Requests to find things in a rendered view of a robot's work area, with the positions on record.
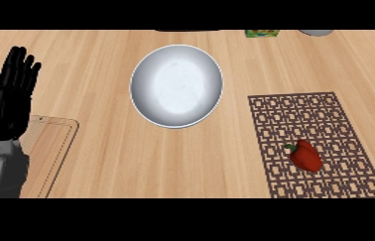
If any green printed box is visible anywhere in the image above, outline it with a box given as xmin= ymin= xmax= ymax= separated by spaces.
xmin=246 ymin=29 xmax=283 ymax=39

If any red bell pepper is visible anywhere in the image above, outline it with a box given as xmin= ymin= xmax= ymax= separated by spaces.
xmin=284 ymin=139 xmax=325 ymax=173

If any pale wooden cutting board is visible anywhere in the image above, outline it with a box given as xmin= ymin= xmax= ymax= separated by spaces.
xmin=18 ymin=114 xmax=82 ymax=199

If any brown patterned placemat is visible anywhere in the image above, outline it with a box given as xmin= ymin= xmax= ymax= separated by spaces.
xmin=247 ymin=91 xmax=375 ymax=199

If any white oval bowl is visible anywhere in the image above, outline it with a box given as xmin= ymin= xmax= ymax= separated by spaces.
xmin=129 ymin=44 xmax=226 ymax=130

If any grey round object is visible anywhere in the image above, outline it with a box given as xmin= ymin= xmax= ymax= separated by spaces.
xmin=297 ymin=29 xmax=337 ymax=38

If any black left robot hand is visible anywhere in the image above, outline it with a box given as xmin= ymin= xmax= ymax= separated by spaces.
xmin=0 ymin=46 xmax=43 ymax=142

